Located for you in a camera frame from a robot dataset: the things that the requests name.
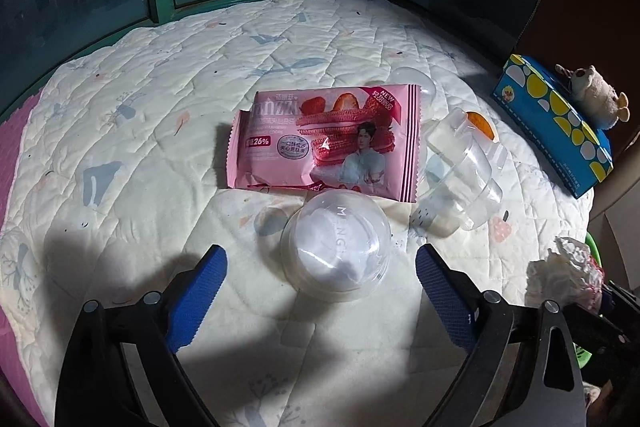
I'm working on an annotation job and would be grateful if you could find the clear round plastic cup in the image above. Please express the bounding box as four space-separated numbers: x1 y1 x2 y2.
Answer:
280 190 392 303

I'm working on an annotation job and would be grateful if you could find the red white wrapper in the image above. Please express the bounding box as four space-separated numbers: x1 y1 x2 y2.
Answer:
525 237 601 312

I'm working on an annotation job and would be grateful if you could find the pink strawberry snack bag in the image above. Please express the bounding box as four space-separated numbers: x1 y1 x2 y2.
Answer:
226 84 421 202

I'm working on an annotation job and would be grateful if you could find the green plastic trash basket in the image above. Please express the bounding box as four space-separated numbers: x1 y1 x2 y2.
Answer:
569 231 606 373

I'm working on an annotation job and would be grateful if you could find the plush toy animal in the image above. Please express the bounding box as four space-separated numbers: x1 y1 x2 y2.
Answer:
554 64 630 130

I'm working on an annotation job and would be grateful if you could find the clear plastic dome lid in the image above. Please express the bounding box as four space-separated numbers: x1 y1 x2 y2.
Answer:
390 66 437 108

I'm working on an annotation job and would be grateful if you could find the clear rectangular plastic tray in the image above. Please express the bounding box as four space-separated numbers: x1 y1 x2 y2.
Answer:
410 107 506 237

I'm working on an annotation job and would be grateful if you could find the pink foam floor mat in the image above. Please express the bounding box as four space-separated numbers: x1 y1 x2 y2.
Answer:
0 89 51 427

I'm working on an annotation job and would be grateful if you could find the white quilted bed mat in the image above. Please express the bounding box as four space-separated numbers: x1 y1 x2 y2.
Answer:
1 0 593 426

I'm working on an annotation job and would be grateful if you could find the blue tissue box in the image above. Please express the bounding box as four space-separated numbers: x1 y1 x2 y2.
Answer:
492 54 613 198

